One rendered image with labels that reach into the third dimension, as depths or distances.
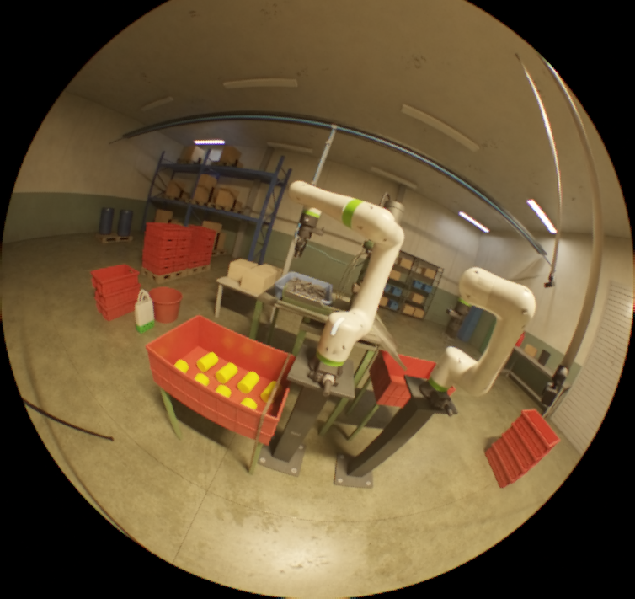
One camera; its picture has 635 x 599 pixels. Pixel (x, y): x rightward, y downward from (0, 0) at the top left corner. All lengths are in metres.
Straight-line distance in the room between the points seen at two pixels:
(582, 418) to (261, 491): 5.60
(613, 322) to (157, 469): 6.63
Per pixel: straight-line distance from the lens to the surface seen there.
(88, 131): 8.25
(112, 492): 1.58
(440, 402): 0.94
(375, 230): 0.62
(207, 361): 1.05
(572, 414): 5.71
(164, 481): 1.48
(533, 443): 2.48
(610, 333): 5.69
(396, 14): 2.95
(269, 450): 1.53
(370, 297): 0.79
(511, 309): 0.61
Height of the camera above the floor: 1.40
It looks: 12 degrees down
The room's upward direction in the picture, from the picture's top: 18 degrees clockwise
